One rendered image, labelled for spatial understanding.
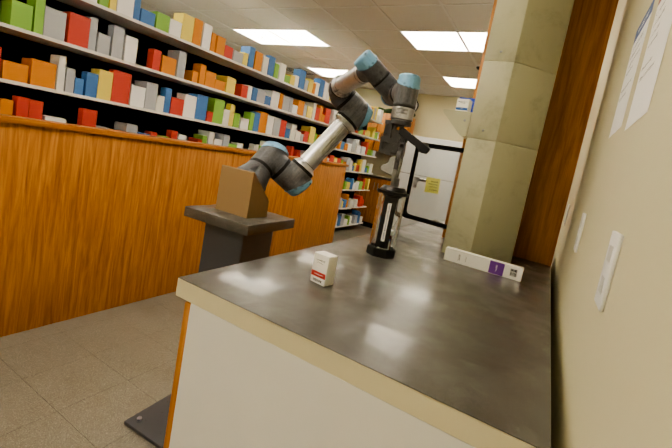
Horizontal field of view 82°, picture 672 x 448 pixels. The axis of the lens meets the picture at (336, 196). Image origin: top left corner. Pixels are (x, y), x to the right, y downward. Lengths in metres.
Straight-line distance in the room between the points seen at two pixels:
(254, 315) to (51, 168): 1.93
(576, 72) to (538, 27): 0.36
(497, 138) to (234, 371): 1.23
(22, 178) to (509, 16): 2.35
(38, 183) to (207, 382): 1.84
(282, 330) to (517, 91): 1.28
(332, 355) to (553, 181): 1.48
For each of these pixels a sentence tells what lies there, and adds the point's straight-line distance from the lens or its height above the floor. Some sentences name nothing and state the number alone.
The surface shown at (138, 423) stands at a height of 0.01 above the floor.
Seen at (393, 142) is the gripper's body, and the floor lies 1.32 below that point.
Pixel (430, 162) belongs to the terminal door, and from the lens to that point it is 2.01.
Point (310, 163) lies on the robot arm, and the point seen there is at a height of 1.19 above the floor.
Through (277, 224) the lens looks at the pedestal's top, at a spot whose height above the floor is 0.93.
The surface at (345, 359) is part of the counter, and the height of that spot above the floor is 0.94.
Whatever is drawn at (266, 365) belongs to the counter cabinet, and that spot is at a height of 0.86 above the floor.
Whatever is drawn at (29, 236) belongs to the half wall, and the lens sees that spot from 2.59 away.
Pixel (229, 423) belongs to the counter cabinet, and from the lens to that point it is 0.88.
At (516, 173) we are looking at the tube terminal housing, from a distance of 1.68.
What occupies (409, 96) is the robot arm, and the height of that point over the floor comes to 1.48.
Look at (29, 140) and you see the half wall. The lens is 2.48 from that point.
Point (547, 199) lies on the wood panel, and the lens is 1.96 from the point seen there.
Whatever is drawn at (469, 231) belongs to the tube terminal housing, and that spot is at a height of 1.05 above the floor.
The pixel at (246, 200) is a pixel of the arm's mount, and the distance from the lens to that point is 1.55.
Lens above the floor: 1.25
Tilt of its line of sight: 6 degrees down
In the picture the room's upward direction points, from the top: 11 degrees clockwise
